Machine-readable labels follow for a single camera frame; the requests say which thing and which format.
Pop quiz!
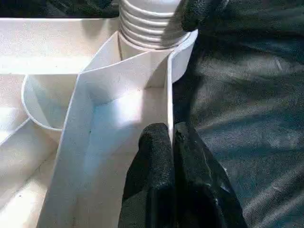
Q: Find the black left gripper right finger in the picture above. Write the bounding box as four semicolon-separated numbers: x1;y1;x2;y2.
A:
172;123;248;228

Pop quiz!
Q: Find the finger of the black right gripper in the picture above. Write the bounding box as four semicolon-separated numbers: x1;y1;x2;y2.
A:
161;0;228;48

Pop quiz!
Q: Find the white plastic table leg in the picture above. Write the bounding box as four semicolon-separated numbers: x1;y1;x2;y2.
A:
118;0;190;50

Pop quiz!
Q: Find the white plastic table top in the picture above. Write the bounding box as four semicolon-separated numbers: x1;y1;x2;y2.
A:
0;17;200;228

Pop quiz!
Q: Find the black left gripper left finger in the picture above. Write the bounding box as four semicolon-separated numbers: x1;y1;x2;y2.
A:
121;123;177;228

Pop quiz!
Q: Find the black glossy mat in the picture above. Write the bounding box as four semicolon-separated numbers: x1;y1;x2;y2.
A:
0;0;304;228

